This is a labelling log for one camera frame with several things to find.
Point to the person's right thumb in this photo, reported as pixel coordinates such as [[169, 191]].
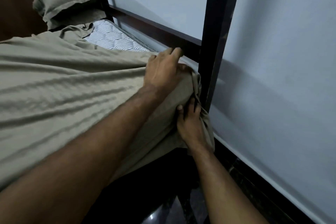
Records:
[[180, 113]]

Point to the person's left forearm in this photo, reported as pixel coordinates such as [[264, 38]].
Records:
[[86, 153]]

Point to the striped quilted mattress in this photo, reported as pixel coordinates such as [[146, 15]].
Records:
[[115, 38]]

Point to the black metal bed frame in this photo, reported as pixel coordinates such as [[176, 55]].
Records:
[[217, 34]]

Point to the person's left hand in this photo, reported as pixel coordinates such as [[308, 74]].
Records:
[[162, 71]]

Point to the brown wooden panel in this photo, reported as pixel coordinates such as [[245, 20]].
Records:
[[18, 0]]

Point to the person's right forearm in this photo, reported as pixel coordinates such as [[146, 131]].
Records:
[[220, 192]]

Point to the person's right hand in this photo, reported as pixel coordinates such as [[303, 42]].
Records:
[[194, 129]]

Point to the beige pillow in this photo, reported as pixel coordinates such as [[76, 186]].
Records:
[[65, 0]]

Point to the beige bed sheet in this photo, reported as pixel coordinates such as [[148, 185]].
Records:
[[65, 87]]

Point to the person's left thumb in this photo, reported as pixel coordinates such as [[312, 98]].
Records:
[[187, 71]]

